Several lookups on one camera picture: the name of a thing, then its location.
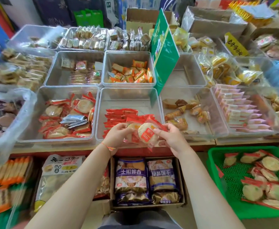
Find person's left hand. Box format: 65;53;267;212
103;123;135;153

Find person's right hand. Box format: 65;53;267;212
153;123;193;158

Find round rice cracker packet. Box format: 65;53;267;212
124;117;169;152

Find person's left forearm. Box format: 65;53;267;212
24;143;115;229

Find person's right forearm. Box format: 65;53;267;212
177;148;246;229

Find stack of flat red packets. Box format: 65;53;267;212
103;108;156;139

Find pile of brown pastry packets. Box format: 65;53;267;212
162;99;211;131

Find blue biscuit bag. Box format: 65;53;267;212
116;192;151;206
115;157;150;194
151;192;181;205
147;159;179;192

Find cardboard box with blue bags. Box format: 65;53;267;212
109;156;186;211

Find red snack bag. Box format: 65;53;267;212
94;164;111;199

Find silver snack packets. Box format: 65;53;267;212
60;114;89;129

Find pile of orange snack packets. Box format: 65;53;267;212
107;60;154;84

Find pile of red-edged cracker packets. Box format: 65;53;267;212
38;91;96;139

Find pile of mixed biscuit packets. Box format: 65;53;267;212
61;57;103;85

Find green plastic basket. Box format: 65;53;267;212
206;146;279;220

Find white cracker bag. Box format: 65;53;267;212
34;154;85;213

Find green price sign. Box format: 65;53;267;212
150;8;180;95

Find row of pink packets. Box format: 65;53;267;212
214;84;274;133

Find person's grey trousers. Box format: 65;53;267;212
98;209;183;229

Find pile of yellow cake packets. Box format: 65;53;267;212
197;52;264;87

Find pile of grey snack packets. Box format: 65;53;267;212
108;27;152;51

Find pile of white nougat packets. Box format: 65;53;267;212
61;26;108;51

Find clear plastic bag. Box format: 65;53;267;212
0;88;38;166

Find heap of crackers in basket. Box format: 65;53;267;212
223;150;279;211

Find yellow label sign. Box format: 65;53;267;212
224;32;249;57

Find open cardboard box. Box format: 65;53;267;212
126;8;179;34

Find large cardboard box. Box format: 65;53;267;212
181;6;248;38

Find green shopping bag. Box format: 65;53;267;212
73;9;104;28

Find pile of tan cake packets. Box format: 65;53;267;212
0;48;53;91

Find pile of purple snack packets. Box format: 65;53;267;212
0;99;25;139

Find row of orange-green packs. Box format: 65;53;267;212
0;156;33;223

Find pile of pale wrapped cakes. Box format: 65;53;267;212
254;34;279;59

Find dark blue gift bags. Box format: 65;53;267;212
32;0;73;27

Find stack of yellow boxes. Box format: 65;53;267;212
228;0;274;27

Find red string bracelet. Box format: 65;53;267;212
100;142;116;156

